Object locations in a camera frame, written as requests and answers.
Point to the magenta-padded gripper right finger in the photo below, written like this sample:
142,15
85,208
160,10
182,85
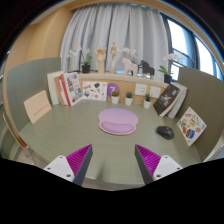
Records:
150,160

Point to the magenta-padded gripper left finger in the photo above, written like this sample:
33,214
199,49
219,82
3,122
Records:
78,160

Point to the black computer mouse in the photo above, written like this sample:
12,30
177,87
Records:
165,132

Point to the lilac mouse pad with wrist rest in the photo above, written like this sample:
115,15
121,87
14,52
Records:
117,120

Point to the white sheet with colourful stickers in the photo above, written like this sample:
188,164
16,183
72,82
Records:
191,126

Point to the small succulent in white pot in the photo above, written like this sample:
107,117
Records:
128,100
147,103
115,99

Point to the dark cover book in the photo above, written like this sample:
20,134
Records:
166,98

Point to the beige card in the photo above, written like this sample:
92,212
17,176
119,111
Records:
37,106

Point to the wooden chair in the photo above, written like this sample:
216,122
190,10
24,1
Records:
15,132

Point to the white picture sheet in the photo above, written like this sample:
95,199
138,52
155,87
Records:
95,90

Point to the magazine with photo cover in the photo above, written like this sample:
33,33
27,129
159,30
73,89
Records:
73,87

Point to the white book with printed spine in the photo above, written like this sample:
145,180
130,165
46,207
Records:
184,95

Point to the purple round disc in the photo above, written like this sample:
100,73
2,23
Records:
113,87

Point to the white orchid in black pot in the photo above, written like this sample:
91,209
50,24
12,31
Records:
132,52
167,78
86,68

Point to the grey-green desk partition panel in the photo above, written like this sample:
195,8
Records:
26,76
206,96

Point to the dark grey horse figure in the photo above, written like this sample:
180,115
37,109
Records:
147,68

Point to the pink horse figure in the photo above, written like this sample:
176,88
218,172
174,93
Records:
130,66

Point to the wooden hand model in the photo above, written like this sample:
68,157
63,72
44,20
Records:
101,58

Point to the wooden mannequin figure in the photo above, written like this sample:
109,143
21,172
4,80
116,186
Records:
114,53

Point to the window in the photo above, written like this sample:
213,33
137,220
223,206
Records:
180,40

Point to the grey curtain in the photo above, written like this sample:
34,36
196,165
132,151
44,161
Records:
110,26

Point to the white wall socket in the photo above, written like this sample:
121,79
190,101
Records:
140,89
155,92

